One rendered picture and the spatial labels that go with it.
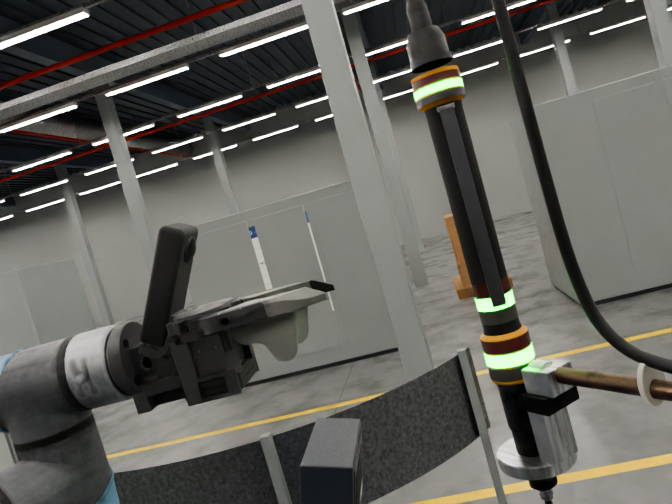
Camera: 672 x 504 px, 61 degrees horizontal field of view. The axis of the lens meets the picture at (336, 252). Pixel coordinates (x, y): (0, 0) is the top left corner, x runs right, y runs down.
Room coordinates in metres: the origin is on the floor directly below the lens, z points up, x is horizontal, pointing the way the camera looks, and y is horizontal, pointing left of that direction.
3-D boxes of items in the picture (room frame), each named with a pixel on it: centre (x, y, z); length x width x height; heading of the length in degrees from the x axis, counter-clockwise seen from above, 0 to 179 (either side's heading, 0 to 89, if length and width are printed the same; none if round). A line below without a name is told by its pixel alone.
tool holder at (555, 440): (0.50, -0.13, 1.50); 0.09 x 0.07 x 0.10; 28
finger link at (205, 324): (0.51, 0.11, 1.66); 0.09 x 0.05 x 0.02; 71
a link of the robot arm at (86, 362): (0.56, 0.25, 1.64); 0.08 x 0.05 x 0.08; 173
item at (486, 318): (0.51, -0.13, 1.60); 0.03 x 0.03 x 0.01
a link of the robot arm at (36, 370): (0.57, 0.32, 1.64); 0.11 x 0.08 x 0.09; 83
